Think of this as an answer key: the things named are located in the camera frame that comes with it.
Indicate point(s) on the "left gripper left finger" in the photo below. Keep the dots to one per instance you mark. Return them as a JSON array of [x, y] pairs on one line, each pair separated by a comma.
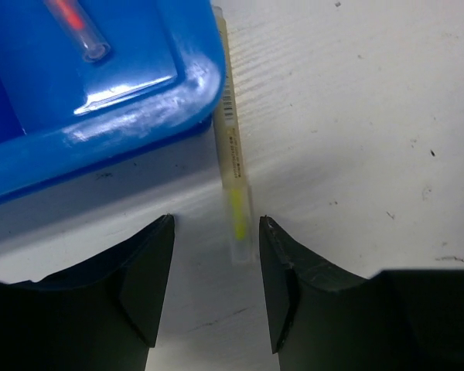
[[100, 314]]

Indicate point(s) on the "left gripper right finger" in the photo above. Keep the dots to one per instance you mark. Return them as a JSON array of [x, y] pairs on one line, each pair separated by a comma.
[[322, 317]]

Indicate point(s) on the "thin yellow highlighter pen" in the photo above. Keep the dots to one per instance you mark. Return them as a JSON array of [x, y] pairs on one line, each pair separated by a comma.
[[235, 186]]

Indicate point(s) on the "blue compartment tray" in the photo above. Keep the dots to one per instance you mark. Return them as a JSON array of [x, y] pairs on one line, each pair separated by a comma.
[[61, 116]]

